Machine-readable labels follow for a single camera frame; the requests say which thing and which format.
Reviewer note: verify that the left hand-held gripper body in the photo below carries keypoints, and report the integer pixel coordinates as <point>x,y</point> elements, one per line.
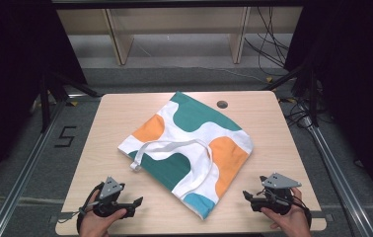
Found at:
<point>110,189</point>

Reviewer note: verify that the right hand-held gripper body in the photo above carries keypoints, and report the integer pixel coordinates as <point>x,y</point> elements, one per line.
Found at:
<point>276,197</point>

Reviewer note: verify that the white teal orange tote bag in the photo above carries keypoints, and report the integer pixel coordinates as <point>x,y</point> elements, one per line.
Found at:
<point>187,144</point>

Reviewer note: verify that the person's right hand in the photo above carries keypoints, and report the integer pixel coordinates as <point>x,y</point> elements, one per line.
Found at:
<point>293,223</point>

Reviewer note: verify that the person's left hand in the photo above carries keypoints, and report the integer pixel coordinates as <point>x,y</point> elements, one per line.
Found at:
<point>94,225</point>

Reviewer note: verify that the grey tape strip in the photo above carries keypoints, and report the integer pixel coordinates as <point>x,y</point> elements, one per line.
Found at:
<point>322,215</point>
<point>63,216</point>

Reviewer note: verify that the yellow tape piece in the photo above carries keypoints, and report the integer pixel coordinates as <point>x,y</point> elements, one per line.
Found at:
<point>73,103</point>
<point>289,100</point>
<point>269,79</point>

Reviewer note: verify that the round grey table grommet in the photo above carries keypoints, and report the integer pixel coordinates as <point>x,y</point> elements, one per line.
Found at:
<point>222,104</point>

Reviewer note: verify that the black metal stand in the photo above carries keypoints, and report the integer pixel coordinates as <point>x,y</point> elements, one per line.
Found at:
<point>45,102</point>
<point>313,98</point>

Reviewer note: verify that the black curtain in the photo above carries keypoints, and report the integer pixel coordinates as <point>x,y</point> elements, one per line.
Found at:
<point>10,82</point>
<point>355,82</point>

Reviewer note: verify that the light wooden shelf unit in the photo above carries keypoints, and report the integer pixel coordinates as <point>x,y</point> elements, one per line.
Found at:
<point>122,42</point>

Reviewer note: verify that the aluminium floor rail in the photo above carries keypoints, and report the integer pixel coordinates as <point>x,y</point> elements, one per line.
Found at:
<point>26,171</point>
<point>339,177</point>

